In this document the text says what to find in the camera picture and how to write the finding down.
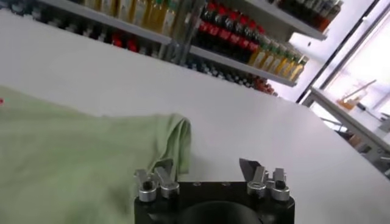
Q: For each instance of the small orange object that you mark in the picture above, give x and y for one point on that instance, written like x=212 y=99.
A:
x=347 y=105

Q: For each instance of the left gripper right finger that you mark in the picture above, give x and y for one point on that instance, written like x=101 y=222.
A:
x=257 y=185

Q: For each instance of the small red label cola bottle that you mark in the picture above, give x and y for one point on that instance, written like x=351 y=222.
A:
x=117 y=41
x=131 y=45

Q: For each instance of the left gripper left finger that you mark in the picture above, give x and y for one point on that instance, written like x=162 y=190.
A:
x=166 y=184

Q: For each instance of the green printed T-shirt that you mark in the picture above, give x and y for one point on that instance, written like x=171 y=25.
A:
x=76 y=158

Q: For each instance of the black window frame post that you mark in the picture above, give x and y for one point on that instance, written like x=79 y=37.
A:
x=338 y=51

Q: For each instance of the green cap yellow drink bottle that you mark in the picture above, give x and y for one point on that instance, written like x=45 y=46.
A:
x=169 y=21
x=138 y=13
x=108 y=6
x=267 y=61
x=298 y=73
x=123 y=9
x=91 y=4
x=284 y=67
x=275 y=64
x=154 y=16
x=257 y=58
x=291 y=71

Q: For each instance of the white metal frame side table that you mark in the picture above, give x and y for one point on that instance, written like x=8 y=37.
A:
x=362 y=123

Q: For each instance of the red cap cola bottle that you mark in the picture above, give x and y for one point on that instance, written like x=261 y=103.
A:
x=234 y=38
x=225 y=34
x=253 y=46
x=243 y=42
x=214 y=31
x=204 y=27

